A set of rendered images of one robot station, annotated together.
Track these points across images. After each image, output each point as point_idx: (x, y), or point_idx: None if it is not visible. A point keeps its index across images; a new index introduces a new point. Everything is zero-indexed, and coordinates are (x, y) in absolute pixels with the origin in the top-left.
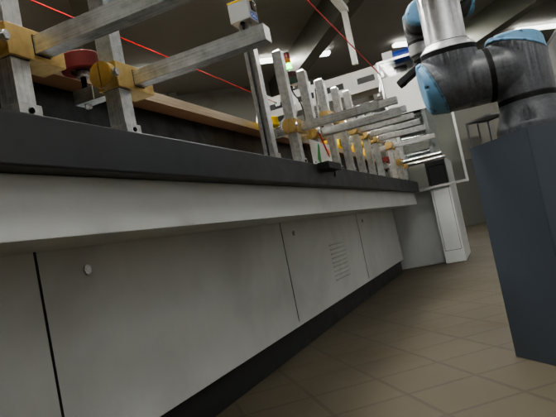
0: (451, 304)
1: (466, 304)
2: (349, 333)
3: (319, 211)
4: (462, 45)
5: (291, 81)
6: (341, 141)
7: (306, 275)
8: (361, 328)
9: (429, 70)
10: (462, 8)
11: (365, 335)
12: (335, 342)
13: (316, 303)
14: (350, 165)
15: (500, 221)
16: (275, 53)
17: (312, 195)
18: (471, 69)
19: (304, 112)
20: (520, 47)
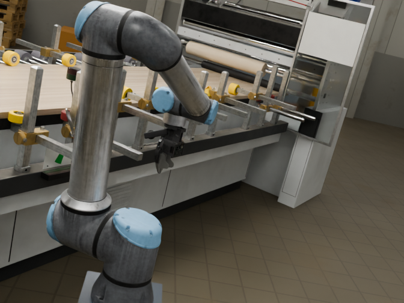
0: (163, 289)
1: (169, 297)
2: (59, 279)
3: (37, 203)
4: (80, 213)
5: (70, 78)
6: (139, 118)
7: (44, 222)
8: (75, 277)
9: (54, 213)
10: (198, 119)
11: (60, 291)
12: (33, 287)
13: (48, 243)
14: (137, 142)
15: None
16: (33, 70)
17: (30, 192)
18: (80, 234)
19: (70, 110)
20: (120, 242)
